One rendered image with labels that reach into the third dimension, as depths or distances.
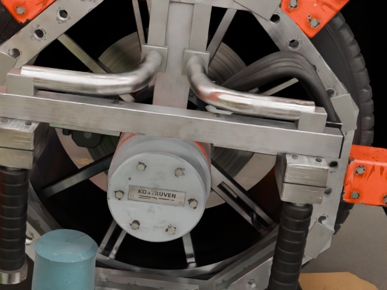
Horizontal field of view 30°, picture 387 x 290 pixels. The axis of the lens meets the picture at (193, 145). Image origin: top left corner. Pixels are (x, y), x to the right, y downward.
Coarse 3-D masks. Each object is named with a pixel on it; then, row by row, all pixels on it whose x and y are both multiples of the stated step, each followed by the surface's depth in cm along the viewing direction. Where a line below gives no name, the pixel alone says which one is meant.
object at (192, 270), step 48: (144, 0) 110; (48, 48) 121; (144, 96) 114; (192, 96) 114; (48, 144) 132; (48, 192) 120; (96, 192) 140; (240, 192) 119; (96, 240) 125; (192, 240) 123; (240, 240) 125
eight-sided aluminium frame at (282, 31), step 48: (96, 0) 99; (192, 0) 98; (240, 0) 98; (0, 48) 101; (288, 48) 100; (336, 96) 102; (336, 192) 108; (96, 288) 114; (144, 288) 115; (192, 288) 119; (240, 288) 114
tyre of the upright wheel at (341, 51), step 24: (0, 24) 109; (336, 24) 107; (336, 48) 109; (336, 72) 110; (360, 72) 110; (360, 96) 111; (360, 120) 112; (360, 144) 114; (336, 216) 118; (96, 264) 122
